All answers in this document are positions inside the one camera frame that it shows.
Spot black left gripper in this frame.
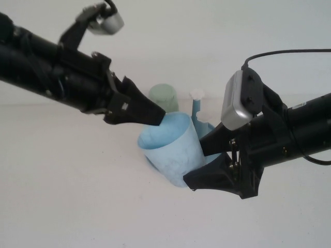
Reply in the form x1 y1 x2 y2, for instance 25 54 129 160
53 48 167 127

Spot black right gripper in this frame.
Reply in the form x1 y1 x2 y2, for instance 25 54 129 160
182 86 293 200

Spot light blue plastic cup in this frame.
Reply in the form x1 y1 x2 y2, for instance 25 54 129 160
137 112 207 188

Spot light green plastic cup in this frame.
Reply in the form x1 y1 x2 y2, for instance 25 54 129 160
149 83 179 113

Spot blue cup drying rack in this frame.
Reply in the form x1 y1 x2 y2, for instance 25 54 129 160
143 89 223 171

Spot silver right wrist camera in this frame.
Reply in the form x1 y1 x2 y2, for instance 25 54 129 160
221 69 265 131

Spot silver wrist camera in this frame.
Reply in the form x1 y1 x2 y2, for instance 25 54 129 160
58 2 125 50
221 69 265 131

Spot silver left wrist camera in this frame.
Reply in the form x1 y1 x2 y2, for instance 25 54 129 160
58 2 125 50

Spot black right camera cable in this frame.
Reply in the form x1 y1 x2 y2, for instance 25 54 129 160
243 48 331 165

